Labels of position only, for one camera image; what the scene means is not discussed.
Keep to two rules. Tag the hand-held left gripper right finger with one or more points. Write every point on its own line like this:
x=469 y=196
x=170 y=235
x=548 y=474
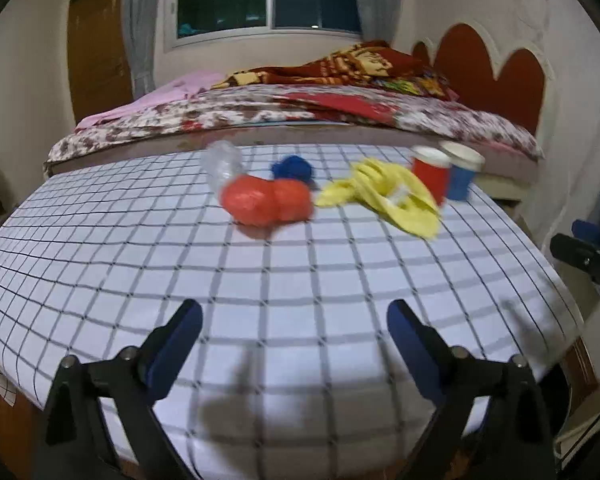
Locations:
x=415 y=350

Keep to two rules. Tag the brown wooden door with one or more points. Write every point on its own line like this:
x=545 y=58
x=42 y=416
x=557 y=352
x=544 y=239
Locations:
x=95 y=50

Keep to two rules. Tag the clear plastic bottle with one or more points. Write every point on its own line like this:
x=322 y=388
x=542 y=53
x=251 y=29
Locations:
x=222 y=162

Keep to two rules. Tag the grey curtain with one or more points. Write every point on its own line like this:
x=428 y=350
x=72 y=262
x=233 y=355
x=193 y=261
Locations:
x=140 y=25
x=375 y=0

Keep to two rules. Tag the yellow rubber glove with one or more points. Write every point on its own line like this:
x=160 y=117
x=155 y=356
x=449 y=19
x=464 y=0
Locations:
x=375 y=180

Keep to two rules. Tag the red plastic bag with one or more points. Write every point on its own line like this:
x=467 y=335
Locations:
x=260 y=200

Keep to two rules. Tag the bed frame with mattress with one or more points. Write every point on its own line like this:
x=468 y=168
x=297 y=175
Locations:
x=502 y=182

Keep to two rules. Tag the red patterned blanket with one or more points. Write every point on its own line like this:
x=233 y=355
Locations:
x=350 y=65

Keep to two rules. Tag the sliding window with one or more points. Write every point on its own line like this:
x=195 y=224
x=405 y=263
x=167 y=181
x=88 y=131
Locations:
x=220 y=0

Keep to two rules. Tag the blue ball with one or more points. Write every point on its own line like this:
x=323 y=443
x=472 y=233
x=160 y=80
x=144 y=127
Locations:
x=292 y=167

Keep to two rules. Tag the white checkered tablecloth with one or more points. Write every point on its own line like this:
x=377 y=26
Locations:
x=180 y=270

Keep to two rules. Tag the red paper cup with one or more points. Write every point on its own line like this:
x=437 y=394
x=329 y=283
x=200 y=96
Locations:
x=430 y=177

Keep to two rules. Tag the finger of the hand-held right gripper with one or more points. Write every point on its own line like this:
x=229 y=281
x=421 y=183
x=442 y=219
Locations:
x=575 y=252
x=587 y=230

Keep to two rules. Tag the pink cloth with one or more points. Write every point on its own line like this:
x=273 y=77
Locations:
x=180 y=87

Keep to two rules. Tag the floral quilt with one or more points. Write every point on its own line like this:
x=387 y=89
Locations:
x=230 y=110

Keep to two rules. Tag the blue paper cup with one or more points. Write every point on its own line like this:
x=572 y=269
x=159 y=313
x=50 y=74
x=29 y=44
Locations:
x=460 y=180

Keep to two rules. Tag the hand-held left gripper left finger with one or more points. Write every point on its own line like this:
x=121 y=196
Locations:
x=175 y=350

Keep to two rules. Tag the red heart-shaped headboard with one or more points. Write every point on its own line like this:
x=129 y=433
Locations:
x=480 y=55

